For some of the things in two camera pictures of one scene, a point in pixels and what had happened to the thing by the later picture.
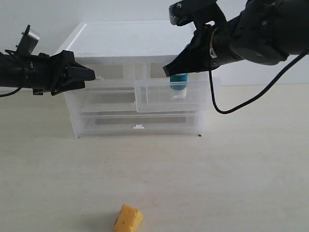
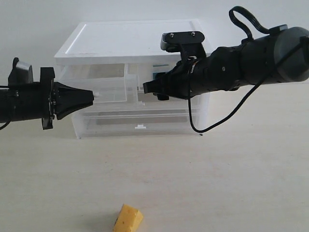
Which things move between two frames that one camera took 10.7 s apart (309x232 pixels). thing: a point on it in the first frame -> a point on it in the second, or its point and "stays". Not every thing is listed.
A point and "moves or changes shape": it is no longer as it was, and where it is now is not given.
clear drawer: (156, 95) -> (136, 74)
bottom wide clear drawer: (133, 123) stays
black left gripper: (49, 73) -> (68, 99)
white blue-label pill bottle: (178, 86) moves or changes shape
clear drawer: (110, 78) moves or changes shape
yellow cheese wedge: (129, 220) stays
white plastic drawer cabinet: (131, 96) stays
